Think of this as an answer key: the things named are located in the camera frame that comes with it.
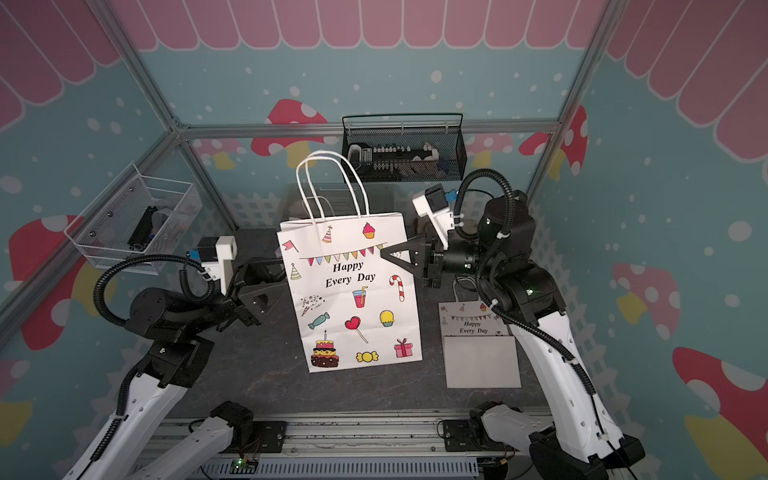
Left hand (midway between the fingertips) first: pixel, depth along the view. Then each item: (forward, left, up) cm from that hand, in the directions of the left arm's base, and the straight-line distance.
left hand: (298, 281), depth 51 cm
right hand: (+3, -15, +4) cm, 16 cm away
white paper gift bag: (+5, -41, -41) cm, 58 cm away
